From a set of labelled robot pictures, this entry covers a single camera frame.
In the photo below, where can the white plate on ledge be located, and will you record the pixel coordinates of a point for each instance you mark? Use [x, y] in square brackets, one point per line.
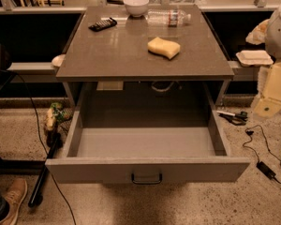
[58, 60]

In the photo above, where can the clear plastic water bottle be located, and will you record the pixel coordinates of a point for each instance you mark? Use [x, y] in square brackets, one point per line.
[168, 17]

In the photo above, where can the white bowl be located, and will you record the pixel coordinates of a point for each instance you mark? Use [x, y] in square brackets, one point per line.
[136, 8]

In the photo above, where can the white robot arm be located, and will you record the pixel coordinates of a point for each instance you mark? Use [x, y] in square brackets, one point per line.
[268, 100]

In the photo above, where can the grey cabinet with top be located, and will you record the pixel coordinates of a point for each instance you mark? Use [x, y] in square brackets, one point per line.
[120, 53]

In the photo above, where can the yellow sponge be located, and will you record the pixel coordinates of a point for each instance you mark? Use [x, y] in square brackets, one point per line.
[163, 47]

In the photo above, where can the white foam takeout container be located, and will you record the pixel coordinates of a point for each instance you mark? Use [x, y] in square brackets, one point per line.
[254, 58]

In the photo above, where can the black remote control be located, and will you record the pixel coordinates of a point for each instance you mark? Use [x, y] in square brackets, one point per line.
[103, 25]

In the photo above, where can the white marker pen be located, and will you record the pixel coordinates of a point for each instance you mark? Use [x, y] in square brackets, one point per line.
[226, 113]

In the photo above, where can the grey open drawer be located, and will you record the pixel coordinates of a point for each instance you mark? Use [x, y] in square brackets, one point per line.
[137, 130]

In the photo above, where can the black power adapter with cable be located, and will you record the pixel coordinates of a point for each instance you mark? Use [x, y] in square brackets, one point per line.
[260, 165]

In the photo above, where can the black drawer handle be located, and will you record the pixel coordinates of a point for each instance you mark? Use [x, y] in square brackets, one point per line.
[146, 180]

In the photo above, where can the tan shoe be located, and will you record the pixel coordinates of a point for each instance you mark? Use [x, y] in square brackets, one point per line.
[14, 197]

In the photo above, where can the black pole on floor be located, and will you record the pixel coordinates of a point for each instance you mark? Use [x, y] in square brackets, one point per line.
[36, 196]

